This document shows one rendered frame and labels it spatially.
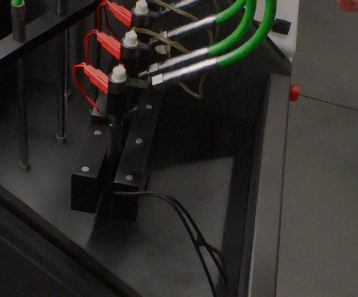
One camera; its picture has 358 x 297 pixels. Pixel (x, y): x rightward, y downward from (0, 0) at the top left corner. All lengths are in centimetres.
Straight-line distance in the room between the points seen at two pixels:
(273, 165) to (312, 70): 183
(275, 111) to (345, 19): 208
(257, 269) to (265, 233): 6
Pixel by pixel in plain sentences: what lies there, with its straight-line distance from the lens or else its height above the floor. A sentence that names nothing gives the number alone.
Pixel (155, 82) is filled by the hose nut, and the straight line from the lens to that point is 98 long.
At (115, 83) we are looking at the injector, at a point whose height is 113.
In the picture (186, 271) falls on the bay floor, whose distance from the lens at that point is 117.
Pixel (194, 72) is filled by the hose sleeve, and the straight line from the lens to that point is 96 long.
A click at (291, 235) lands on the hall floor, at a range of 236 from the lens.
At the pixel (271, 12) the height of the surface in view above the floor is 128.
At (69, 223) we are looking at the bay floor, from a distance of 121.
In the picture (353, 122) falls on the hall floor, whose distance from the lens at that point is 281.
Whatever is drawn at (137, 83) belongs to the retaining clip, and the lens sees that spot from 100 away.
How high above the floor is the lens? 177
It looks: 44 degrees down
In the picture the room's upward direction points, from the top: 9 degrees clockwise
